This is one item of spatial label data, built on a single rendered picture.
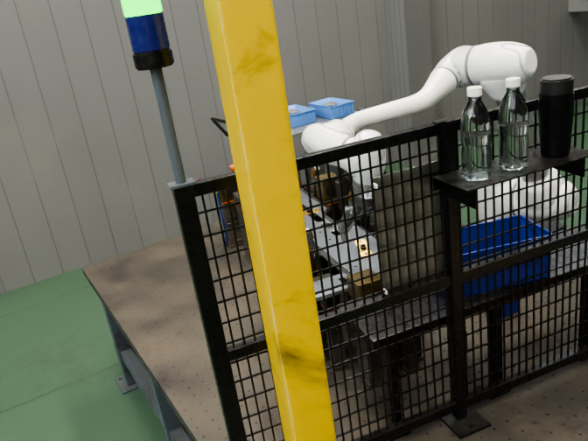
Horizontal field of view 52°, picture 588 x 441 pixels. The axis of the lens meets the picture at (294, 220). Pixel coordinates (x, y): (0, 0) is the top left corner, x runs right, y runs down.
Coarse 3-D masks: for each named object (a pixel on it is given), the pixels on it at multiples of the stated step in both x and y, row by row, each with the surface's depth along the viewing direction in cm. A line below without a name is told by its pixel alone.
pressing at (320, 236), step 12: (300, 192) 273; (312, 204) 257; (360, 228) 225; (324, 240) 220; (372, 240) 215; (324, 252) 211; (336, 252) 209; (372, 252) 205; (348, 264) 199; (372, 264) 197
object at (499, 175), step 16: (496, 160) 143; (528, 160) 140; (544, 160) 138; (560, 160) 137; (576, 160) 136; (448, 176) 138; (496, 176) 133; (512, 176) 132; (448, 192) 140; (464, 192) 134
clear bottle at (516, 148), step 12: (516, 84) 129; (504, 96) 132; (516, 96) 130; (504, 108) 131; (516, 108) 130; (504, 120) 132; (516, 120) 130; (504, 132) 133; (516, 132) 131; (504, 144) 134; (516, 144) 132; (504, 156) 135; (516, 156) 133; (504, 168) 136; (516, 168) 135
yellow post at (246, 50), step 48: (240, 0) 101; (240, 48) 103; (240, 96) 106; (240, 144) 110; (288, 144) 112; (240, 192) 120; (288, 192) 115; (288, 240) 118; (288, 288) 121; (288, 336) 125; (288, 384) 128; (288, 432) 138
